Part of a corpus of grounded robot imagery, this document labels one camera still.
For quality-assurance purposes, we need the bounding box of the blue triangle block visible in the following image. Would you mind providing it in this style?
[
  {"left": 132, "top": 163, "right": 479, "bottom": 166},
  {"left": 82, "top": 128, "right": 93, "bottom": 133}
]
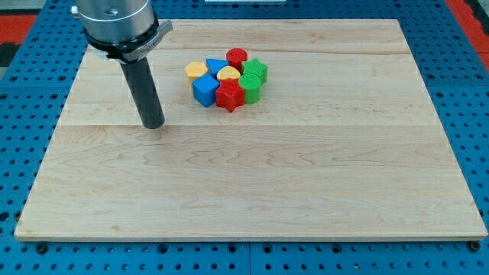
[{"left": 206, "top": 58, "right": 228, "bottom": 78}]

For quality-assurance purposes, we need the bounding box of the yellow heart block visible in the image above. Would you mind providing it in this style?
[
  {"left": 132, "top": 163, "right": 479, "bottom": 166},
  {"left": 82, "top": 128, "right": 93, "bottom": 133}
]
[{"left": 216, "top": 66, "right": 241, "bottom": 81}]

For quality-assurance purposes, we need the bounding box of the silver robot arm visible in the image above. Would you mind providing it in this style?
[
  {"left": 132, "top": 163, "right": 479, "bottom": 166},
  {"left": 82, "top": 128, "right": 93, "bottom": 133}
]
[{"left": 70, "top": 0, "right": 173, "bottom": 63}]

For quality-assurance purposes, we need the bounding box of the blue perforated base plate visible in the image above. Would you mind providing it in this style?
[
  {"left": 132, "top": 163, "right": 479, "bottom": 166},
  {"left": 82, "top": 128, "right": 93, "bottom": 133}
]
[{"left": 1, "top": 1, "right": 488, "bottom": 274}]

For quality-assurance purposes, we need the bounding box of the blue cube block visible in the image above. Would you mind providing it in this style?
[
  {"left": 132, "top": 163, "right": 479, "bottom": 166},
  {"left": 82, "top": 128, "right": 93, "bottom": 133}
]
[{"left": 192, "top": 73, "right": 220, "bottom": 108}]

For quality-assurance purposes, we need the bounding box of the light wooden board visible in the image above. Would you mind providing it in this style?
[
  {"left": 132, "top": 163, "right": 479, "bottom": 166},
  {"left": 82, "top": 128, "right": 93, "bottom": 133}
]
[{"left": 15, "top": 19, "right": 487, "bottom": 242}]

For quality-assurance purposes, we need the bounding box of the yellow hexagon block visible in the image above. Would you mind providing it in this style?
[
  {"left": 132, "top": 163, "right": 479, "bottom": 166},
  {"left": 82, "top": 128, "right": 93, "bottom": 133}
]
[{"left": 184, "top": 62, "right": 209, "bottom": 88}]

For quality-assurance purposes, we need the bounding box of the green cylinder block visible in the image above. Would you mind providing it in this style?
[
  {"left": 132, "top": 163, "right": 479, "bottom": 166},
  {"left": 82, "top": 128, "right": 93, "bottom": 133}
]
[{"left": 238, "top": 74, "right": 261, "bottom": 104}]

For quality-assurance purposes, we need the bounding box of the green star block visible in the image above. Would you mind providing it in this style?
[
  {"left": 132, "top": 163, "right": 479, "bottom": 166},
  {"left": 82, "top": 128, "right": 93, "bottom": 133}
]
[{"left": 241, "top": 58, "right": 268, "bottom": 84}]

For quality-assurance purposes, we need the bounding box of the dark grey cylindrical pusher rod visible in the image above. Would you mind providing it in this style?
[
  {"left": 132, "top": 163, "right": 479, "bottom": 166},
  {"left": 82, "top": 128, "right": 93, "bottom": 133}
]
[{"left": 121, "top": 57, "right": 165, "bottom": 129}]

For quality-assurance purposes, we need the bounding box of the red star block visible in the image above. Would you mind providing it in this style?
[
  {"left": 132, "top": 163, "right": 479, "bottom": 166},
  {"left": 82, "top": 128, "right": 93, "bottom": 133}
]
[{"left": 215, "top": 79, "right": 245, "bottom": 112}]

